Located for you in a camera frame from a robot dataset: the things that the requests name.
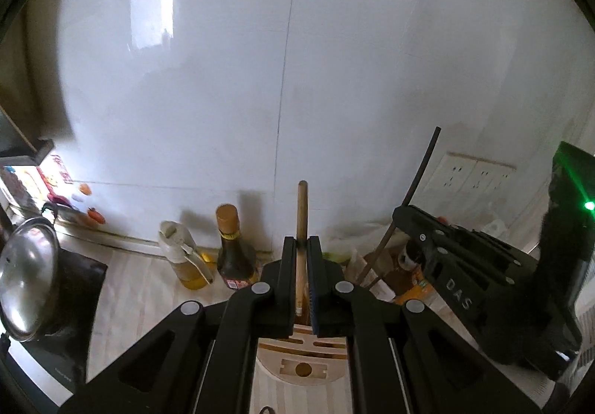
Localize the black stove top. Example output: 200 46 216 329
7 250 109 394

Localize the clear cooking oil bottle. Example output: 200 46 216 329
159 221 215 292

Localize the dark soy sauce bottle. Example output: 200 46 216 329
216 204 261 291

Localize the striped table mat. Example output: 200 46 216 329
86 249 356 414

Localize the small jar with black lid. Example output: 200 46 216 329
399 239 425 270

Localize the white wall socket panel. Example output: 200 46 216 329
425 152 518 197

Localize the white utensil holder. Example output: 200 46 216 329
255 323 350 390

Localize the person's right hand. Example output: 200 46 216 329
483 205 584 368

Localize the colourful printed box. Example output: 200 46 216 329
0 153 73 212

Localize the brown wooden chopstick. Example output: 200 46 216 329
296 180 309 317

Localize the steel pot lid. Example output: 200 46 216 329
0 202 63 343

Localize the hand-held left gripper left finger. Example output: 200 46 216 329
58 235 298 414

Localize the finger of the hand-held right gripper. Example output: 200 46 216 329
393 221 449 303
392 204 542 274

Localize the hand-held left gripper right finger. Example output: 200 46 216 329
307 235 543 414

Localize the dark chopstick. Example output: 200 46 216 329
357 126 442 287

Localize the orange snack packet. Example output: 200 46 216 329
394 269 444 304

